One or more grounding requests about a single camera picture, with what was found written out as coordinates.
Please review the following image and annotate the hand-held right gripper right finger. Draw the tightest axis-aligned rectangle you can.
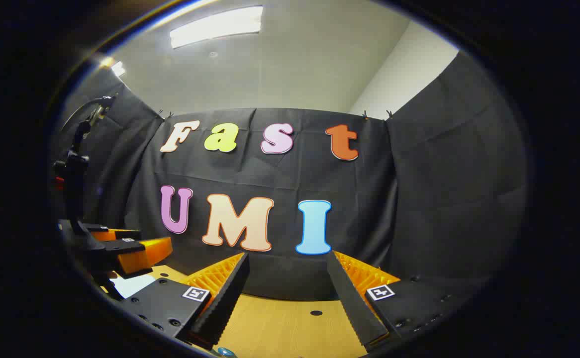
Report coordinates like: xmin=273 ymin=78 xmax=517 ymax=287
xmin=326 ymin=250 xmax=470 ymax=355

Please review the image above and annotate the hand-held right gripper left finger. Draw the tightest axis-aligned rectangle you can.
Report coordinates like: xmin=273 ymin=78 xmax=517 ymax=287
xmin=119 ymin=252 xmax=251 ymax=351

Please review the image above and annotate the black backdrop cloth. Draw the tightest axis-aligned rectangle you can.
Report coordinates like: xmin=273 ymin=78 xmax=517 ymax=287
xmin=54 ymin=50 xmax=528 ymax=302

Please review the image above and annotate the long ceiling light panel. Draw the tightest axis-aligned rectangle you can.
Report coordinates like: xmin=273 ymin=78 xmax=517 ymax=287
xmin=170 ymin=6 xmax=264 ymax=49

